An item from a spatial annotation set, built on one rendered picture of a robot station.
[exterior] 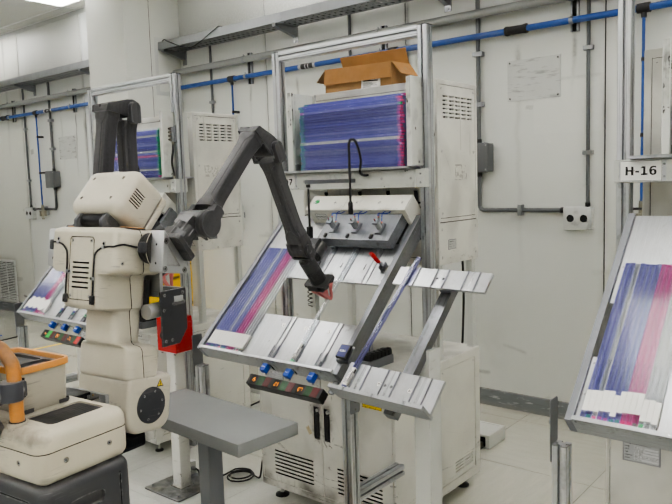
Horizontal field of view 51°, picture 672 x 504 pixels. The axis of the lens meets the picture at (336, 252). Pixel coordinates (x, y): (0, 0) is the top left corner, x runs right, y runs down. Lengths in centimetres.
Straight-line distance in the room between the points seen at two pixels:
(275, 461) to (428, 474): 100
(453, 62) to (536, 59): 51
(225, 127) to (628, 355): 255
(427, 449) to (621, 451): 56
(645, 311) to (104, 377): 150
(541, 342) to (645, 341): 212
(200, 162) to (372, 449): 179
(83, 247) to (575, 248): 267
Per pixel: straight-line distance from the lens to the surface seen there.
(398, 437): 265
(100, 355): 211
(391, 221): 260
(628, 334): 202
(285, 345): 252
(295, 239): 235
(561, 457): 198
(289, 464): 303
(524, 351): 414
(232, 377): 397
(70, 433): 174
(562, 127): 394
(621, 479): 228
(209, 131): 380
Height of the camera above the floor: 134
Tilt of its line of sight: 6 degrees down
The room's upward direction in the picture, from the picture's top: 2 degrees counter-clockwise
